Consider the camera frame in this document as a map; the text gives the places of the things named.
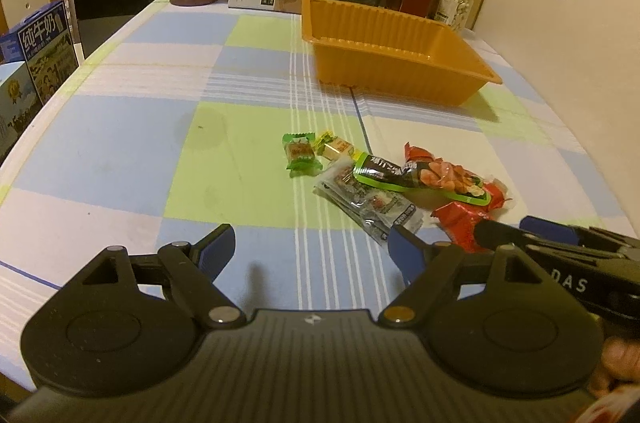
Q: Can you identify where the red snack wrapper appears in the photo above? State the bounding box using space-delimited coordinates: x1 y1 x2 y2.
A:
404 143 510 253

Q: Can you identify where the green black sausage snack pack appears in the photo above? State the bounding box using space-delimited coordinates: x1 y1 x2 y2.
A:
352 154 492 206

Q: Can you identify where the silver black snack packet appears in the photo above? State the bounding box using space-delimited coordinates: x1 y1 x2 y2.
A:
314 156 423 245

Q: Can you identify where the green candy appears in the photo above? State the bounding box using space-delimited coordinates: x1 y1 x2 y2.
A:
282 132 322 177

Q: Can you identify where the person's right hand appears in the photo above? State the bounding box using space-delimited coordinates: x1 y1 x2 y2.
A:
588 336 640 397

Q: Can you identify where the checkered tablecloth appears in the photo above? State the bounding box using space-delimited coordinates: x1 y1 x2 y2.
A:
1 0 632 387

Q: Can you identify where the yellow wrapped candy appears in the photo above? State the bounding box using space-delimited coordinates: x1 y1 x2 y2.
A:
314 131 355 161

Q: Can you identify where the orange plastic tray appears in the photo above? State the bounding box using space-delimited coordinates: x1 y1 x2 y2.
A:
302 0 502 107

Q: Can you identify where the clear jar of nuts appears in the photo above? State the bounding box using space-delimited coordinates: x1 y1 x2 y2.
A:
434 0 474 32

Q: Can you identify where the light blue carton box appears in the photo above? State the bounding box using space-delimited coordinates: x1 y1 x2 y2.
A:
0 61 42 162

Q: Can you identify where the blue milk carton box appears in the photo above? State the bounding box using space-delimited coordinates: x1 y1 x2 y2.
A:
1 1 79 105

